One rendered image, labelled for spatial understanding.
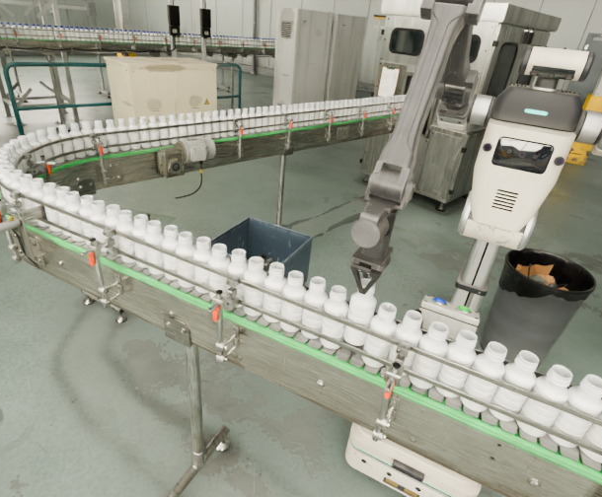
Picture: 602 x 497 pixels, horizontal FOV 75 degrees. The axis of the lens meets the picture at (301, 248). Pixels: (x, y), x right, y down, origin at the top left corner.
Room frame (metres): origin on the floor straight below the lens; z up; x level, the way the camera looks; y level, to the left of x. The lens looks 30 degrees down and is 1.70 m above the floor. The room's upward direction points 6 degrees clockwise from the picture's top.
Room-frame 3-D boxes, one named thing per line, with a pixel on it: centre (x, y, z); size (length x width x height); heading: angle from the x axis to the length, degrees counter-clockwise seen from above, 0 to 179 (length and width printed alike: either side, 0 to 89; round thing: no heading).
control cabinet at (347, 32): (7.91, -0.30, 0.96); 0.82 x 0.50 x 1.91; 138
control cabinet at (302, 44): (7.24, 0.31, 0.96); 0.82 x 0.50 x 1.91; 138
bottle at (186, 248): (0.95, 0.32, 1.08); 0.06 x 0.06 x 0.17
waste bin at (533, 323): (1.91, -1.39, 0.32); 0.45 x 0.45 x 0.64
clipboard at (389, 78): (4.73, -0.77, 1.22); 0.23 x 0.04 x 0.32; 48
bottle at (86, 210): (1.12, 0.69, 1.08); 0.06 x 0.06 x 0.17
